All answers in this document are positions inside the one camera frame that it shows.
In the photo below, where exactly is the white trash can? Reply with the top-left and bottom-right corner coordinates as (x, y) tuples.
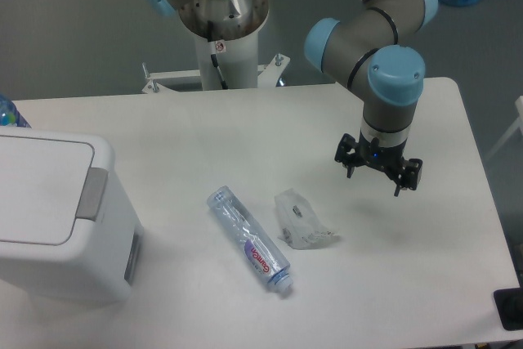
(1, 127), (144, 302)

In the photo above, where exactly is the clear plastic wrapper bag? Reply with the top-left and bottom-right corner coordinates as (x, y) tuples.
(275, 189), (340, 250)

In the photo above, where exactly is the black device at edge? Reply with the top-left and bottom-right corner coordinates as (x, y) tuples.
(494, 288), (522, 331)

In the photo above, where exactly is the white furniture piece right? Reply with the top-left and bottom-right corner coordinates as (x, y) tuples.
(485, 96), (522, 161)

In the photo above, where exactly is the clear plastic water bottle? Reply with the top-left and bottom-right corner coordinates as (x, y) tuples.
(207, 186), (293, 296)

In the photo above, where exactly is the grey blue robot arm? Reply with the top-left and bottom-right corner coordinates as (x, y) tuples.
(147, 0), (438, 191)

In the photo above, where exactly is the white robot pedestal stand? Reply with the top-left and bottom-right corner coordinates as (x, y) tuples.
(141, 0), (292, 95)

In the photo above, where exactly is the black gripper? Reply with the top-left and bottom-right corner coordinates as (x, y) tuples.
(334, 126), (423, 197)

